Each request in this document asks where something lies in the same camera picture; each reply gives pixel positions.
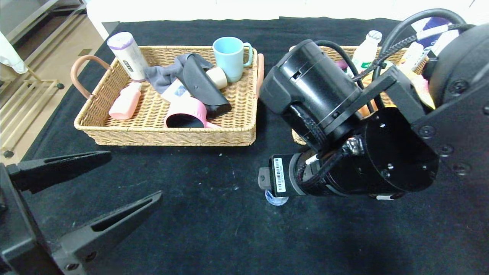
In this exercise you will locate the pink saucepan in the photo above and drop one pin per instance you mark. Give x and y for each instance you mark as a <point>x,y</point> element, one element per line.
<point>191,109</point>

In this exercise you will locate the black glasses case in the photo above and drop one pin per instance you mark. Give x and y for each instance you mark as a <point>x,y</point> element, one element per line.
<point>204,86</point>

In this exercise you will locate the light blue mug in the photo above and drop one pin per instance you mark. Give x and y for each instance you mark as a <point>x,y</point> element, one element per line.
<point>231,57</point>

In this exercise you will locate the white bottle with blue cap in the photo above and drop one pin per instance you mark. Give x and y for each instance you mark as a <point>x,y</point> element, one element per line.
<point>412,53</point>

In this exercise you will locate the white hanging fabric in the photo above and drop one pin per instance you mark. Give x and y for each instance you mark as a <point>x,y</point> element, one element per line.
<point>9,57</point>

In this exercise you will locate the white milk bottle green label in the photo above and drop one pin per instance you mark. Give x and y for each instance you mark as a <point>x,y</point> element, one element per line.
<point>366,49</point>

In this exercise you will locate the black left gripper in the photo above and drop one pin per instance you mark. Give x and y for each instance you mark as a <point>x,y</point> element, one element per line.
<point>15,225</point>

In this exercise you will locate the beige soap box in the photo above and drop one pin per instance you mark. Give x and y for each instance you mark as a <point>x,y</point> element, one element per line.
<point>175,91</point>

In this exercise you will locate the small cream cup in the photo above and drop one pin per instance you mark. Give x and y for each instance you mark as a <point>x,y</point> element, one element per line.
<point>217,77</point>

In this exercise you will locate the wicker basket with food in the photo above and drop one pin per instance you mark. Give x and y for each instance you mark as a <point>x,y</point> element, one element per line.
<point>298,138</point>

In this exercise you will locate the white counter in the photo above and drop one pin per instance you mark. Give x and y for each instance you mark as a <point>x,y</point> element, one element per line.
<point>172,11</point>

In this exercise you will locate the white tumbler with purple lid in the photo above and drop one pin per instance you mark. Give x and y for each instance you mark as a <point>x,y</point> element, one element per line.
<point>129,56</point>

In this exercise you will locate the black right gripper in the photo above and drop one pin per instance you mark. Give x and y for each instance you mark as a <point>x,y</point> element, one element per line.
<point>279,174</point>

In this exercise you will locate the grey cloth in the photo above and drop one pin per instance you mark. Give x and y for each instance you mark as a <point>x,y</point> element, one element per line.
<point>164,74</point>

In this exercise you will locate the wicker basket with household items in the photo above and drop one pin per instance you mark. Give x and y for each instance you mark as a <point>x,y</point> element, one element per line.
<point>237,122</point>

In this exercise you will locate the pink lotion bottle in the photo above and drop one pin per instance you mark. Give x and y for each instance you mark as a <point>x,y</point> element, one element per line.
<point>125,103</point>

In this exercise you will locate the gold metal rolling rack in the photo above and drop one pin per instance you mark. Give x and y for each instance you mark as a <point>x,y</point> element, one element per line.
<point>23,100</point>

